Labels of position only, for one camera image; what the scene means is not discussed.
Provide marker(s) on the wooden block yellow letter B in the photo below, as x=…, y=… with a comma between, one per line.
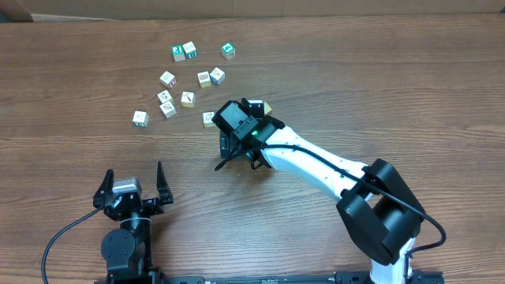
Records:
x=188, y=99

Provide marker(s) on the wooden block green J side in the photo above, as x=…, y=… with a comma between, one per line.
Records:
x=140, y=118

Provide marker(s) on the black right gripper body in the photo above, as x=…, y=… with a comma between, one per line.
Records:
x=231, y=145

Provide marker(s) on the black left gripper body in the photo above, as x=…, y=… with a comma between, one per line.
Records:
x=150, y=206

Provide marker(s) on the wooden block blue letter M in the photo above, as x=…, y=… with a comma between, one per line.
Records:
x=217, y=76

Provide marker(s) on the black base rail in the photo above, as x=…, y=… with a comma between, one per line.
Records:
x=360, y=277

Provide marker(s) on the wooden block red letter U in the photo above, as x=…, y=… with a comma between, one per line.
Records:
x=168, y=79

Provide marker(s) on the wooden block green number 4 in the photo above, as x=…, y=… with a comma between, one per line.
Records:
x=228, y=50

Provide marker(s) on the wooden block yellow letter L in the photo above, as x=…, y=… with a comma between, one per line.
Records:
x=207, y=119

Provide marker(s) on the wooden block number 2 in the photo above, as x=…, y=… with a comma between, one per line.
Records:
x=168, y=109

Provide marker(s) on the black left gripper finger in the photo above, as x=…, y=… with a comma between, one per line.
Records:
x=162, y=186
x=104, y=190

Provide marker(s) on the wooden block yellow oval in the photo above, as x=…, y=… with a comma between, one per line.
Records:
x=204, y=79

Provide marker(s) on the wooden block green top J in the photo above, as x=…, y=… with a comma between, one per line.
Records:
x=178, y=53

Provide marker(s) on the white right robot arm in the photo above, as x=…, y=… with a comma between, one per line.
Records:
x=380, y=212

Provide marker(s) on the wooden block teal letter R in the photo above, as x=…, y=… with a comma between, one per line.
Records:
x=190, y=50

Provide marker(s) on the wooden block yellow sided small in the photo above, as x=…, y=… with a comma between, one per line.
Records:
x=164, y=97

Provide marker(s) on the wooden block yellow top bone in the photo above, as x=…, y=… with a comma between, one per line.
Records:
x=267, y=108

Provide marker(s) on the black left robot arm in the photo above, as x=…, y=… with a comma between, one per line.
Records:
x=128, y=249

